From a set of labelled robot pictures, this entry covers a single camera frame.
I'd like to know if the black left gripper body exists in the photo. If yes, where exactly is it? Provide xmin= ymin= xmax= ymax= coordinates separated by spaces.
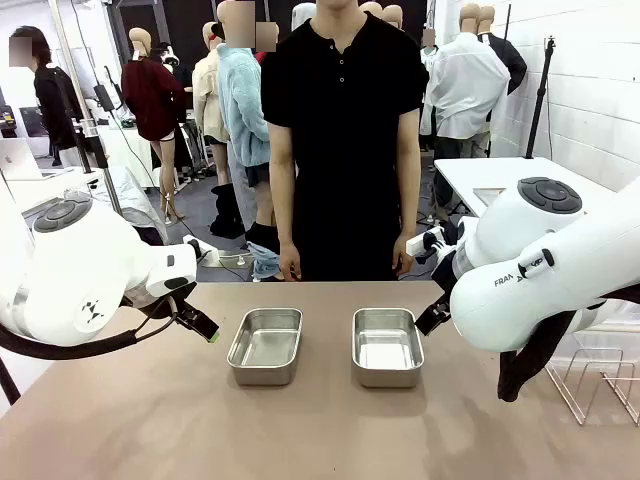
xmin=167 ymin=294 xmax=204 ymax=329

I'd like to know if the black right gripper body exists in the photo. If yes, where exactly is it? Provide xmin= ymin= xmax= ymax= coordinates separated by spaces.
xmin=432 ymin=259 xmax=459 ymax=306

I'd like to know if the stainless steel rectangular container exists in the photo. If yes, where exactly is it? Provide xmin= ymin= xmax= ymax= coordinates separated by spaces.
xmin=226 ymin=307 xmax=304 ymax=387
xmin=350 ymin=307 xmax=426 ymax=389

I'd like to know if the person's right forearm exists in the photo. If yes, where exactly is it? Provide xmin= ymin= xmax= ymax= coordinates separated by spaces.
xmin=272 ymin=174 xmax=297 ymax=247

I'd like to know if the person's left forearm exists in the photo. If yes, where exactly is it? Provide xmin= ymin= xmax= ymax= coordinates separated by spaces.
xmin=397 ymin=174 xmax=420 ymax=241

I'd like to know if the person's left hand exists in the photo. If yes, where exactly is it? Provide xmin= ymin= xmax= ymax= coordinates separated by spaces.
xmin=391 ymin=234 xmax=417 ymax=277

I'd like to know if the person's right hand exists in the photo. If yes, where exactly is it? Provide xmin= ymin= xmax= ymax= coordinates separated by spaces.
xmin=277 ymin=242 xmax=303 ymax=281

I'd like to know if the white power strip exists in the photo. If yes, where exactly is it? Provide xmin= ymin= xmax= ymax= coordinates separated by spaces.
xmin=405 ymin=225 xmax=447 ymax=257
xmin=182 ymin=235 xmax=222 ymax=269

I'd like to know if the blue cloth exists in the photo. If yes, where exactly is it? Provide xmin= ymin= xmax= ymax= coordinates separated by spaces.
xmin=246 ymin=241 xmax=280 ymax=282

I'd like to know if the white side table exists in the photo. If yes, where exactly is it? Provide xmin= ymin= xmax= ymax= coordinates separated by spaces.
xmin=432 ymin=156 xmax=626 ymax=219

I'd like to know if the white cloth covered table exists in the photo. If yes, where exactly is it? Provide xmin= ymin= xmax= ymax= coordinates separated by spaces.
xmin=0 ymin=164 xmax=169 ymax=246

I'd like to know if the person in black shirt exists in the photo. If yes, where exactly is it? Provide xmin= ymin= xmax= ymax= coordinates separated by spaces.
xmin=259 ymin=0 xmax=430 ymax=282

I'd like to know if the black stand leg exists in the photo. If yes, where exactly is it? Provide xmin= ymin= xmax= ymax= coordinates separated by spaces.
xmin=0 ymin=357 xmax=22 ymax=407

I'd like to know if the mannequin in white shirt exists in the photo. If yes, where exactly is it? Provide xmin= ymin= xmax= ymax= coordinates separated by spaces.
xmin=419 ymin=2 xmax=512 ymax=151

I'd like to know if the black tripod stand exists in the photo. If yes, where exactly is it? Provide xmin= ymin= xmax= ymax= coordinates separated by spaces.
xmin=524 ymin=35 xmax=559 ymax=160

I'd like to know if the mannequin in beige shirt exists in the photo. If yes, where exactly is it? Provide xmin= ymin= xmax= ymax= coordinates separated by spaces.
xmin=192 ymin=22 xmax=231 ymax=186

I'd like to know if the mannequin in light blue fleece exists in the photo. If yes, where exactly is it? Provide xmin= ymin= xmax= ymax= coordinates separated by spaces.
xmin=216 ymin=0 xmax=274 ymax=231

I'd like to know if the mannequin in dark red sweater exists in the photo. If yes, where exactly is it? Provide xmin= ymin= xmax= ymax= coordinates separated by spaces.
xmin=121 ymin=27 xmax=189 ymax=225

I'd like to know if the silver laptop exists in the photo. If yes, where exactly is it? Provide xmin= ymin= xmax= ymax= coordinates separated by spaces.
xmin=0 ymin=137 xmax=61 ymax=182

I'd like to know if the mannequin in black jacket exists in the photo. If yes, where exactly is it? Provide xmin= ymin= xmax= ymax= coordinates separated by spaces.
xmin=477 ymin=7 xmax=529 ymax=96

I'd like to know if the woman in black clothes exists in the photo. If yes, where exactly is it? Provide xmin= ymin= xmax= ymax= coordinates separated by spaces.
xmin=8 ymin=24 xmax=84 ymax=169

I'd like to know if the slanted metal pole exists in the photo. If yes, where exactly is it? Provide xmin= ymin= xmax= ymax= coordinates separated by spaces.
xmin=48 ymin=0 xmax=125 ymax=217

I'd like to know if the right arm black cable sleeve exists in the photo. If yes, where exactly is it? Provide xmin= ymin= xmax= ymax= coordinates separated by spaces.
xmin=497 ymin=287 xmax=640 ymax=404

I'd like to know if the arm black cable sleeve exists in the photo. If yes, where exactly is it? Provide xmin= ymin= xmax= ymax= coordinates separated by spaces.
xmin=497 ymin=287 xmax=640 ymax=404
xmin=0 ymin=299 xmax=179 ymax=362

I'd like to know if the left arm black cable sleeve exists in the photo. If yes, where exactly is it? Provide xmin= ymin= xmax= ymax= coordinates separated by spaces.
xmin=0 ymin=299 xmax=179 ymax=362

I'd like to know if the metal wire lid rack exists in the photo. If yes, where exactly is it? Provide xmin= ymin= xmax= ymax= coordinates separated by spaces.
xmin=544 ymin=347 xmax=640 ymax=427

